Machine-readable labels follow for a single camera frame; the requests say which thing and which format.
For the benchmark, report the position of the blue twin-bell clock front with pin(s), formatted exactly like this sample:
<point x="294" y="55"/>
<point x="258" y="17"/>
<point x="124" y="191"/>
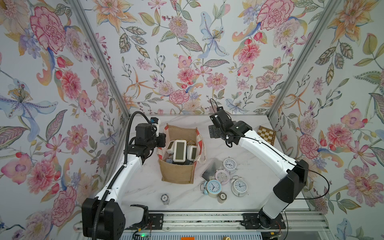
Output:
<point x="211" y="188"/>

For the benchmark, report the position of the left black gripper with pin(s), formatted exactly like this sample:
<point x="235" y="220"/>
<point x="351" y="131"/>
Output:
<point x="162" y="141"/>

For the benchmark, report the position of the wooden chessboard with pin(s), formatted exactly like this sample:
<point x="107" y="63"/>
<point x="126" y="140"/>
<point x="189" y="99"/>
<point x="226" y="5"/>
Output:
<point x="267" y="134"/>

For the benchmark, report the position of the burlap canvas bag red trim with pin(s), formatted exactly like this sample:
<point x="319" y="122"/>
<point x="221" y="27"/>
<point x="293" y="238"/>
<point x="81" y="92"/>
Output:
<point x="180" y="173"/>

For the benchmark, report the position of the pink round alarm clock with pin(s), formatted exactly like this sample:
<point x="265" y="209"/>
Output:
<point x="222" y="176"/>

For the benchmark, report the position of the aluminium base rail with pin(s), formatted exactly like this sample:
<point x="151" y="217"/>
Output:
<point x="232" y="225"/>

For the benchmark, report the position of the small white digital clock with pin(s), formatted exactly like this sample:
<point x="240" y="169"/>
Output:
<point x="192" y="153"/>
<point x="170" y="148"/>

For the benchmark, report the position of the small grey mini clock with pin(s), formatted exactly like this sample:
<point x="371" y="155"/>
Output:
<point x="165" y="199"/>

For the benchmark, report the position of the white twin-bell alarm clock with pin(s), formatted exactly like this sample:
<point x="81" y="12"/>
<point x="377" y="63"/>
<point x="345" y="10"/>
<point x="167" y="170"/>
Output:
<point x="239" y="187"/>

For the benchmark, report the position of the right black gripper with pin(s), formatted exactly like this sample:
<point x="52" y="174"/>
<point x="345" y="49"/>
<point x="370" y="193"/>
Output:
<point x="214" y="133"/>

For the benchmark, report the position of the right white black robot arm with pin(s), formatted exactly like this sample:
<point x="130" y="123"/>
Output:
<point x="293" y="174"/>

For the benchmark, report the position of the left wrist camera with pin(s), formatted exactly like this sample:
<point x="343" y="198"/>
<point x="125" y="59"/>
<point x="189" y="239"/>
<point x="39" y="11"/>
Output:
<point x="156" y="124"/>

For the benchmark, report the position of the small beige cylinder clock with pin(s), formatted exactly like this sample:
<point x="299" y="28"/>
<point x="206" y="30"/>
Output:
<point x="222" y="197"/>

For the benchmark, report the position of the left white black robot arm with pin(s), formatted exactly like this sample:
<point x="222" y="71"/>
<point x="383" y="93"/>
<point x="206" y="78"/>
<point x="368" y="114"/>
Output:
<point x="102" y="216"/>

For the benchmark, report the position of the long white digital clock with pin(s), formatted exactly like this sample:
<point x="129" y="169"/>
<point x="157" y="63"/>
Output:
<point x="180" y="151"/>

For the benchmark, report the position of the white round alarm clock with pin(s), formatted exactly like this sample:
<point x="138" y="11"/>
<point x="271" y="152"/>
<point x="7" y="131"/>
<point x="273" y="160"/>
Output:
<point x="230" y="165"/>

